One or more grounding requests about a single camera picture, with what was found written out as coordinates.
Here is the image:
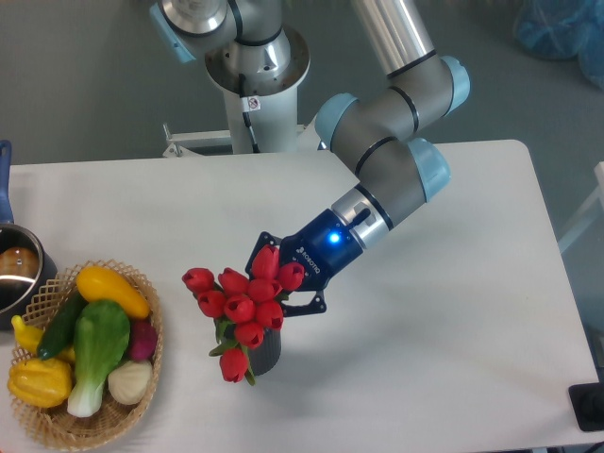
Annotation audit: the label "blue plastic bag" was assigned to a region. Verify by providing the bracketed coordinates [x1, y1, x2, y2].
[512, 1, 603, 89]

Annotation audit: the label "white frame at right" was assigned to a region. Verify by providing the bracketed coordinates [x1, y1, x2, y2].
[558, 161, 603, 254]

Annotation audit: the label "yellow squash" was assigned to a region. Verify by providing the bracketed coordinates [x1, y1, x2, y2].
[75, 266, 151, 320]

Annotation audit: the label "dark green cucumber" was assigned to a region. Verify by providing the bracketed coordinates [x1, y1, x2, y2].
[37, 290, 88, 361]

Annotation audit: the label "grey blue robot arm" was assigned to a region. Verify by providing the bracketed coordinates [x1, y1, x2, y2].
[150, 1, 470, 317]

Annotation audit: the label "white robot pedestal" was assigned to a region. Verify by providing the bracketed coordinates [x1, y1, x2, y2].
[161, 25, 335, 159]

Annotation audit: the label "red radish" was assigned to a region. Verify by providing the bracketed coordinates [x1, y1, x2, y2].
[127, 320, 158, 361]

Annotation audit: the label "yellow bell pepper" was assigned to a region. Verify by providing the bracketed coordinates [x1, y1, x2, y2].
[8, 358, 73, 409]

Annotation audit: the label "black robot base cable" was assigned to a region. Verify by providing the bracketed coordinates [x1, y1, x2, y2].
[238, 73, 261, 155]

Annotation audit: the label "green bok choy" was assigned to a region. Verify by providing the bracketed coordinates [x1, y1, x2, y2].
[67, 299, 130, 418]

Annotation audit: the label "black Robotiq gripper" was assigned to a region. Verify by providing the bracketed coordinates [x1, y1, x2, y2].
[245, 210, 362, 317]

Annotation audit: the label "white garlic bulb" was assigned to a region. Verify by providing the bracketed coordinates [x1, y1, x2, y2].
[108, 361, 153, 406]

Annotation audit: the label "woven wicker basket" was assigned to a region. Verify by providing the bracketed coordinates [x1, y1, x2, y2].
[9, 260, 163, 451]

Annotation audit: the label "blue handled metal pot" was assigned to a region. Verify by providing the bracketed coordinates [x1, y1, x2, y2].
[1, 140, 57, 331]

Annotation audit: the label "red tulip bouquet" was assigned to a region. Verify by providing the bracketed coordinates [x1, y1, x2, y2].
[182, 245, 305, 359]

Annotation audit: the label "black device at edge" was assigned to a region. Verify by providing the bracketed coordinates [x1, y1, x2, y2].
[568, 382, 603, 432]

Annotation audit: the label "dark grey ribbed vase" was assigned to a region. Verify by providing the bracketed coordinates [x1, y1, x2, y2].
[218, 327, 281, 383]

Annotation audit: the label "small yellow gourd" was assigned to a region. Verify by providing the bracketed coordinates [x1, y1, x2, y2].
[10, 315, 76, 364]

